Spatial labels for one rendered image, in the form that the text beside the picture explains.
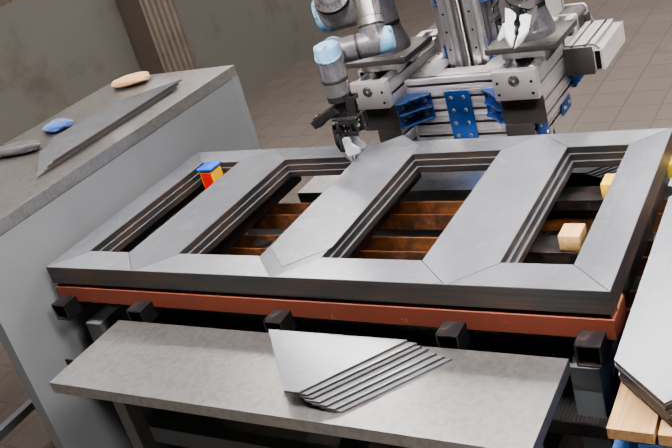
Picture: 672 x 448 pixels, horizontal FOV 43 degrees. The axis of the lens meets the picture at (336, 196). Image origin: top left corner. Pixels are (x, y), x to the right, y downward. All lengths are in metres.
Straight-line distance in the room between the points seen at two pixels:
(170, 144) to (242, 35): 3.85
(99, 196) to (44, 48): 2.77
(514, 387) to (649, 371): 0.28
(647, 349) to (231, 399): 0.85
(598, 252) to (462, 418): 0.45
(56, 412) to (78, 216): 0.57
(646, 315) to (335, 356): 0.62
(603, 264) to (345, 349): 0.55
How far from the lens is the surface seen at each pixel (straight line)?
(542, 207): 2.08
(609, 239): 1.85
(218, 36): 6.53
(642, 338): 1.59
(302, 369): 1.81
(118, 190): 2.79
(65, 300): 2.54
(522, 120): 2.65
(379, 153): 2.53
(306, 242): 2.13
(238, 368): 1.97
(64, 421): 2.71
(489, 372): 1.73
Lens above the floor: 1.79
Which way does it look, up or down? 23 degrees down
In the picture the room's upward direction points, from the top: 16 degrees counter-clockwise
